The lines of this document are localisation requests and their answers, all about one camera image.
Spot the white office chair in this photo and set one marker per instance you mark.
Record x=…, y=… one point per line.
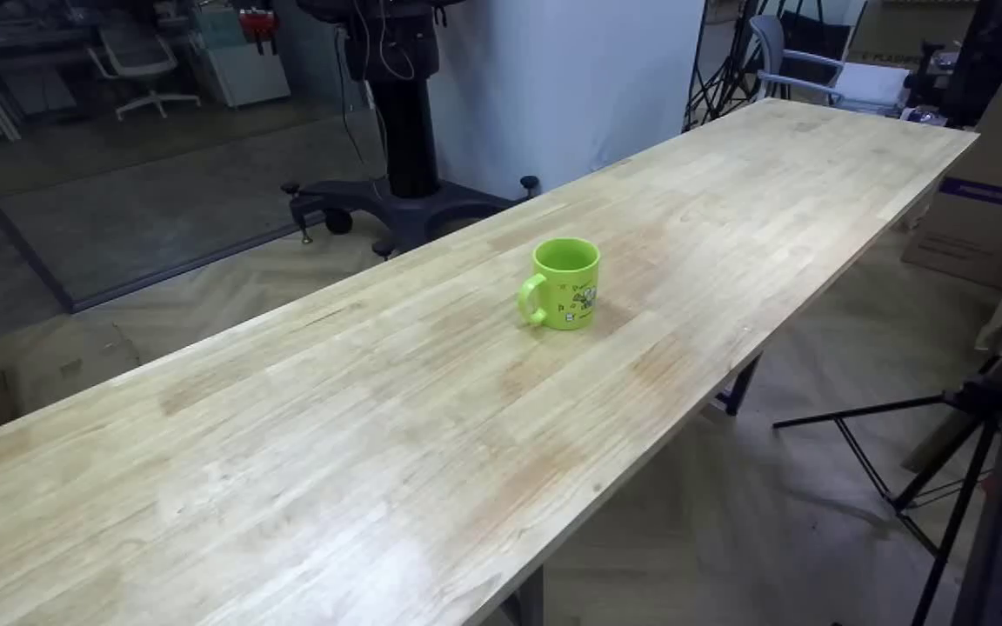
x=133, y=55

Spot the white cabinet partition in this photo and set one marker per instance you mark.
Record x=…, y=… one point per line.
x=560, y=90

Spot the cardboard box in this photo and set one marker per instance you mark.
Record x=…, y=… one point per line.
x=992, y=175

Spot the green plastic mug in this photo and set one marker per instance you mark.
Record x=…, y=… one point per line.
x=564, y=288

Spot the black table leg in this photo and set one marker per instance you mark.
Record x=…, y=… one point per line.
x=740, y=392

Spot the white folding chair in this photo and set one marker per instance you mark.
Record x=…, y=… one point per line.
x=838, y=83

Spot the black pedestal stand with base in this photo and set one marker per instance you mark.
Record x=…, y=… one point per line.
x=391, y=48

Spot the black tripod stand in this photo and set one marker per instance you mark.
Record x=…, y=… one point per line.
x=975, y=420

